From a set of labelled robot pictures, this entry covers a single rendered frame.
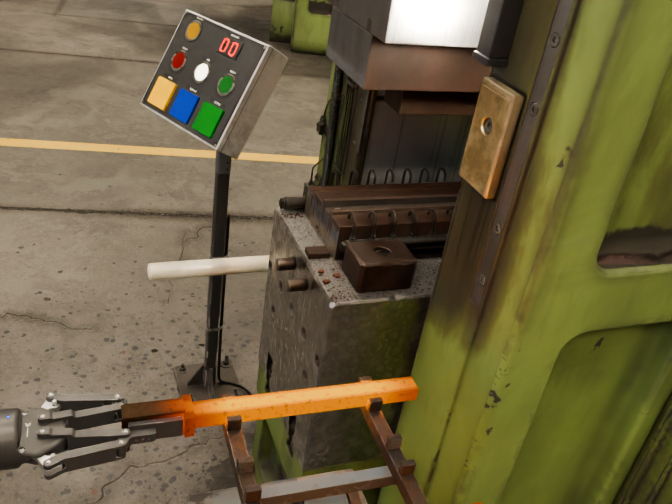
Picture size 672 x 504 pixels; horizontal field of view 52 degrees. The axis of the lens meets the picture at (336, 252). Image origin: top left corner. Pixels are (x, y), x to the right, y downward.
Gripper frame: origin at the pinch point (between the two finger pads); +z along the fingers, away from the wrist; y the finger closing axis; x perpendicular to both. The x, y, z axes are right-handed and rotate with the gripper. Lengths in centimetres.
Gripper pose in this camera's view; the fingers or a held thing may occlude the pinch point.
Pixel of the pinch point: (155, 420)
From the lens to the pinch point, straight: 98.4
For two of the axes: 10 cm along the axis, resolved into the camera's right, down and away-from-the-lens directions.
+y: 3.1, 5.3, -7.9
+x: 1.5, -8.5, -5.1
